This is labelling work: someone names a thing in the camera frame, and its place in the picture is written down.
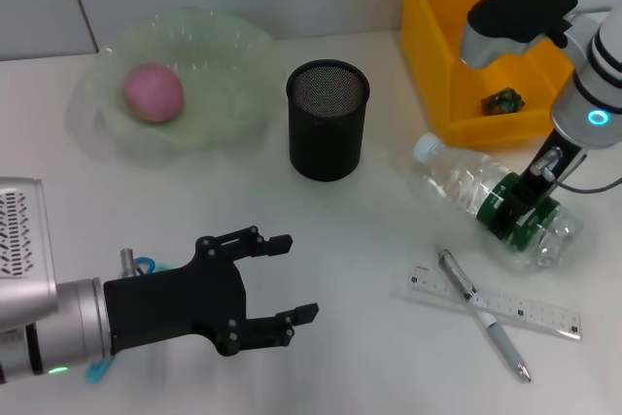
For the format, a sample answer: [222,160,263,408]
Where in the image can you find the pink peach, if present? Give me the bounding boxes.
[122,63,187,124]

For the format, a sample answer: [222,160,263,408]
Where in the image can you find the yellow plastic bin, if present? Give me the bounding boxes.
[400,0,577,152]

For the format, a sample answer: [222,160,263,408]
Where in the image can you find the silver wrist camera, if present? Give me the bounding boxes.
[460,0,579,69]
[0,177,58,290]

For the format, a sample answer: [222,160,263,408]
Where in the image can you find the clear green-label water bottle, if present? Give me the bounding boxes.
[411,131,584,273]

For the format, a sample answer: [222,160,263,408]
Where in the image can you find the clear plastic ruler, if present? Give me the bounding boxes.
[390,262,583,342]

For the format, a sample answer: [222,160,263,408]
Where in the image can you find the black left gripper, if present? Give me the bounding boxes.
[103,225,321,359]

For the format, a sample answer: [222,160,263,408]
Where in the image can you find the blue scissors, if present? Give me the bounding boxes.
[86,255,172,385]

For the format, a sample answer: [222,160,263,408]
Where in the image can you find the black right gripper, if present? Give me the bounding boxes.
[491,130,588,241]

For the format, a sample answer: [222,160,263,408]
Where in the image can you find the black mesh pen holder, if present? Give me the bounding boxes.
[285,59,371,184]

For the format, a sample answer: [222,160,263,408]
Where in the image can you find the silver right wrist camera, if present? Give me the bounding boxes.
[460,0,579,69]

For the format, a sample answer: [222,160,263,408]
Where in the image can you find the translucent green fruit plate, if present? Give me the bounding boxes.
[65,5,288,168]

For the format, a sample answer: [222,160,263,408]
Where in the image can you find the green plastic wrapper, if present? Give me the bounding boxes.
[480,86,527,116]

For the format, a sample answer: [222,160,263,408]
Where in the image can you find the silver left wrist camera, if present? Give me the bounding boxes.
[0,177,58,290]

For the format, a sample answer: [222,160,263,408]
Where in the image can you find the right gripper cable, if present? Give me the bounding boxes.
[548,150,622,193]

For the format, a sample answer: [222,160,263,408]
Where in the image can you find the white grey pen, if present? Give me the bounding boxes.
[434,248,533,384]

